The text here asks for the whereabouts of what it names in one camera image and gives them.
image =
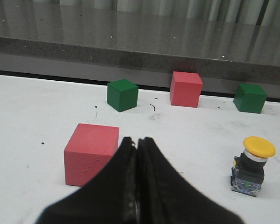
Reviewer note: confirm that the pink cube near front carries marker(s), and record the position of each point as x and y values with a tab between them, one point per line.
89	149

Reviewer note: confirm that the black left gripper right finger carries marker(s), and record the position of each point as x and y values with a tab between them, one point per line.
165	197

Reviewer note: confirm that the green cube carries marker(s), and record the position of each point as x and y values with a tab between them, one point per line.
122	95
250	98

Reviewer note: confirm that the green cube centre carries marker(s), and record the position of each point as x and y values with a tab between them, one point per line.
250	98

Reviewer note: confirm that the yellow push button switch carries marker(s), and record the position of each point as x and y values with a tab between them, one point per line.
247	173

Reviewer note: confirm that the green cube far left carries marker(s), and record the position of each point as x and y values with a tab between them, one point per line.
122	95

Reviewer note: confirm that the pink cube by counter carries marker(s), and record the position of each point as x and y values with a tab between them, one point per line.
185	89

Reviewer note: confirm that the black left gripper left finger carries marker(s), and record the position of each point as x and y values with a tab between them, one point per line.
108	198

